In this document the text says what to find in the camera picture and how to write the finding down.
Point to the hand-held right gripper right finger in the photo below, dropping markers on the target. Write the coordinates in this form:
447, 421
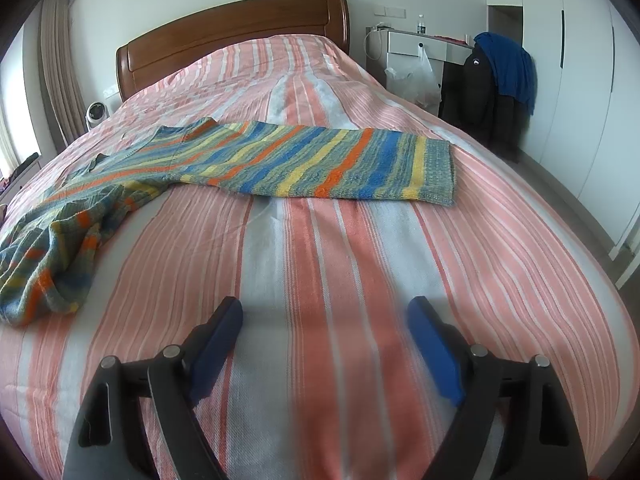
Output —
435, 350

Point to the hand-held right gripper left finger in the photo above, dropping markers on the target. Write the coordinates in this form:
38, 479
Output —
220, 345

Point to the striped knit sweater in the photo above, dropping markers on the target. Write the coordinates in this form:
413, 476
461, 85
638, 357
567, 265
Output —
300, 160

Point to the pink striped bedspread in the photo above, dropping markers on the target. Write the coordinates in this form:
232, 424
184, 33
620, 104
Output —
320, 270

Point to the blue black bag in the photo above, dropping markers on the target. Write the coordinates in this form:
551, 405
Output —
475, 95

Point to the white plastic bag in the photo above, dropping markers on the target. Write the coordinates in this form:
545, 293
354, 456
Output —
417, 77

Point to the white wardrobe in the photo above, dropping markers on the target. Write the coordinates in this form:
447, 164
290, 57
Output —
575, 110

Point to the blue garment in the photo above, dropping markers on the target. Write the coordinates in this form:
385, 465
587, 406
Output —
510, 70

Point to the white desk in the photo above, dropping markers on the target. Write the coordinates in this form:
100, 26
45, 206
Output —
430, 45

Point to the beige curtain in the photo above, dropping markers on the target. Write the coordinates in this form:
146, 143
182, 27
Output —
62, 70

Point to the wooden headboard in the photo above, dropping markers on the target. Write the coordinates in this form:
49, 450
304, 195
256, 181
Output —
225, 25

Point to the clear water bottle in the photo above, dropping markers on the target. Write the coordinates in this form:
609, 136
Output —
421, 25

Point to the white wall socket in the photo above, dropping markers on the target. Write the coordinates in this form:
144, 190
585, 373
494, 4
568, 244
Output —
389, 11

